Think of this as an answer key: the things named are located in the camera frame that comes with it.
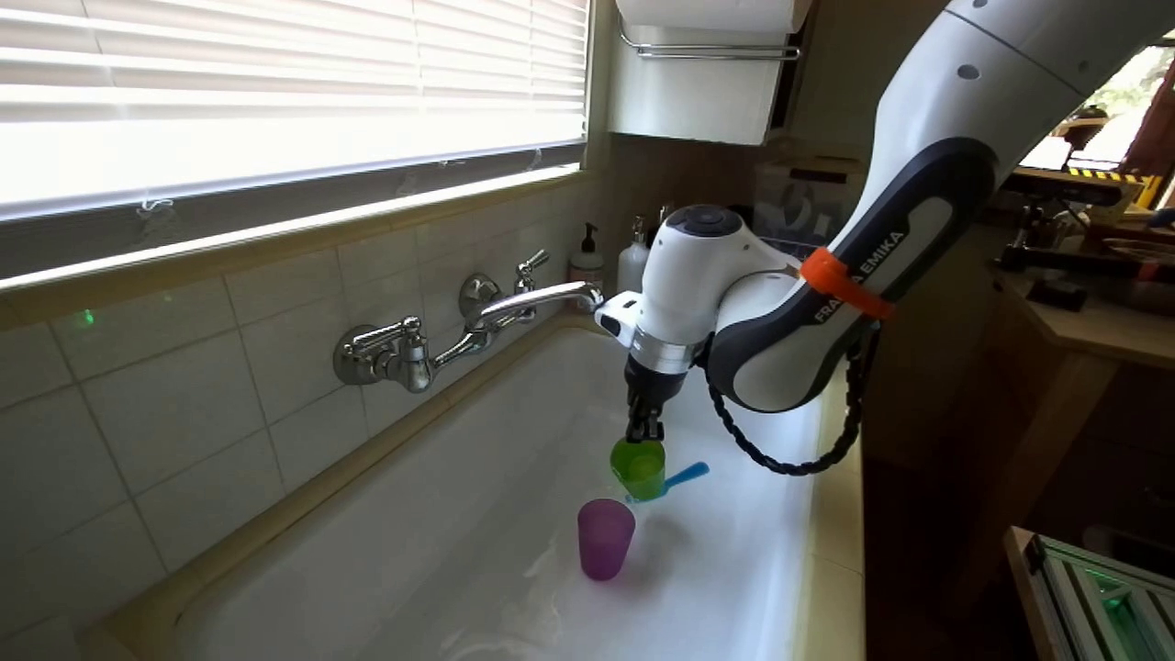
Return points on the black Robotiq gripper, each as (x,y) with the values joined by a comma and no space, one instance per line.
(653,387)

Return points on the green plastic cup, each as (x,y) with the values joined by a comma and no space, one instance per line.
(641,470)

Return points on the purple plastic cup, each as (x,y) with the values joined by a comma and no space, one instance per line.
(606,538)

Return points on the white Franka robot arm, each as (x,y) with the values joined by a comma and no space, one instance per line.
(932,186)

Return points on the blue plastic spoon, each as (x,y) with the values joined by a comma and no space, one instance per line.
(684,476)

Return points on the white soap bottle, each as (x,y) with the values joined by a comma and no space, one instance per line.
(631,263)

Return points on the soap dispenser with dark pump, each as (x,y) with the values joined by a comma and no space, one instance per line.
(588,260)

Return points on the white sink basin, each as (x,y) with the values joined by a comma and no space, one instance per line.
(490,565)

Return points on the cardboard box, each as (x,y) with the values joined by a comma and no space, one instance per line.
(811,205)

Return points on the white paper towel holder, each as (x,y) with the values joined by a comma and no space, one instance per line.
(698,74)

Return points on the wooden table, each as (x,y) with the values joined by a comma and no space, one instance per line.
(1089,333)

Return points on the white window blind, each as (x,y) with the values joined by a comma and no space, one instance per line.
(297,86)

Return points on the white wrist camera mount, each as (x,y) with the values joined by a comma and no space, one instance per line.
(619,319)

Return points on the chrome wall faucet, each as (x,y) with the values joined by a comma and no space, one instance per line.
(407,349)

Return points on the metal frame with green light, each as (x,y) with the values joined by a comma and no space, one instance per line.
(1103,601)

